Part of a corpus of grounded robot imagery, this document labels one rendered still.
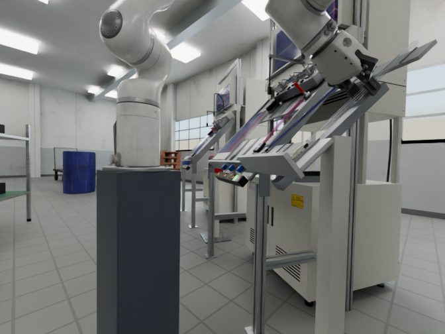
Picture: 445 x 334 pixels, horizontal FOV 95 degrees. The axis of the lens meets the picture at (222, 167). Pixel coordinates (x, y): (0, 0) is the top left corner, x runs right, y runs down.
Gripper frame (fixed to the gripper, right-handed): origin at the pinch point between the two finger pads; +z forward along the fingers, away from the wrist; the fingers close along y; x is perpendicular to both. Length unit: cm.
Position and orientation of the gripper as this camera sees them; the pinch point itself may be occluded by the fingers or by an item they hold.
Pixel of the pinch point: (363, 89)
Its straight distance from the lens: 66.2
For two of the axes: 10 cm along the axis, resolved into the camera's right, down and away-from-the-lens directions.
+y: -2.1, -0.3, 9.8
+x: -6.2, 7.7, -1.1
